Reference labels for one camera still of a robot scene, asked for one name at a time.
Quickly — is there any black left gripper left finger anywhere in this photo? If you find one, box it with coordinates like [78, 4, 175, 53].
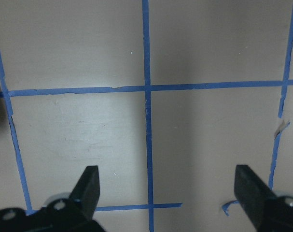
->
[69, 165, 99, 220]

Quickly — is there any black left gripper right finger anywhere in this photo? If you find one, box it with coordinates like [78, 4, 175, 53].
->
[234, 164, 278, 230]

